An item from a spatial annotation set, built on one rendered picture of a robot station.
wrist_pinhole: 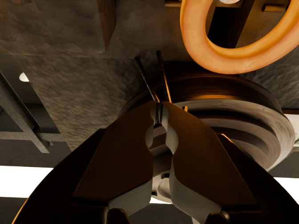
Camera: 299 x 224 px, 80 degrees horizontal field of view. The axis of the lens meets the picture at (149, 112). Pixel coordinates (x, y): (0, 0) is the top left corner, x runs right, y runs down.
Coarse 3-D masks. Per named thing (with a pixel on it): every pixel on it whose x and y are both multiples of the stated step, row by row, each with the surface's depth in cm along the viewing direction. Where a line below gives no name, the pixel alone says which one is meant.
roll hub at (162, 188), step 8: (168, 152) 39; (160, 160) 39; (168, 160) 38; (160, 168) 38; (168, 168) 37; (160, 176) 39; (152, 184) 42; (160, 184) 45; (168, 184) 45; (160, 192) 48; (168, 192) 49; (160, 200) 52; (168, 200) 52
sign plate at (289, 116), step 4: (284, 112) 55; (288, 112) 55; (292, 112) 55; (296, 112) 55; (288, 116) 55; (292, 116) 55; (296, 116) 55; (292, 120) 57; (296, 120) 57; (292, 124) 58; (296, 124) 58; (296, 128) 60; (296, 132) 61; (296, 136) 63; (296, 140) 65; (296, 144) 67
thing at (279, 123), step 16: (208, 80) 37; (144, 96) 41; (160, 96) 38; (176, 96) 36; (192, 96) 33; (208, 96) 33; (224, 96) 33; (240, 96) 35; (256, 96) 37; (192, 112) 35; (240, 112) 35; (256, 112) 35; (272, 112) 35; (272, 128) 38; (288, 128) 38; (288, 144) 43
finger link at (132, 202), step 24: (120, 120) 10; (144, 120) 10; (120, 144) 8; (144, 144) 8; (96, 168) 7; (120, 168) 7; (144, 168) 7; (96, 192) 6; (120, 192) 6; (144, 192) 7
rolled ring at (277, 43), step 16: (192, 0) 23; (208, 0) 23; (192, 16) 24; (288, 16) 26; (192, 32) 26; (272, 32) 28; (288, 32) 26; (192, 48) 28; (208, 48) 28; (224, 48) 30; (240, 48) 30; (256, 48) 29; (272, 48) 27; (288, 48) 27; (208, 64) 30; (224, 64) 30; (240, 64) 30; (256, 64) 30
